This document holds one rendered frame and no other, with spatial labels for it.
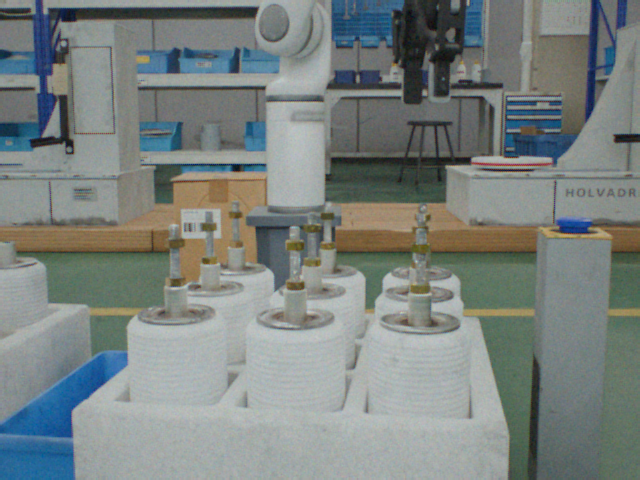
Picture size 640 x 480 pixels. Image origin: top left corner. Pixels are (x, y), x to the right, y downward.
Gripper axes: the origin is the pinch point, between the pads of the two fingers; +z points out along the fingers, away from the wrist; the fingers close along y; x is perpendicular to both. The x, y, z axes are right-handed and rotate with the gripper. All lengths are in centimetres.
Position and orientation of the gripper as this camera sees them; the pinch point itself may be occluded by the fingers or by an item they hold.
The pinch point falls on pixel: (424, 91)
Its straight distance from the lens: 80.7
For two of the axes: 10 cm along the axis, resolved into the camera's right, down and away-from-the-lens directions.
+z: 0.0, 9.9, 1.5
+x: 9.6, -0.4, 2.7
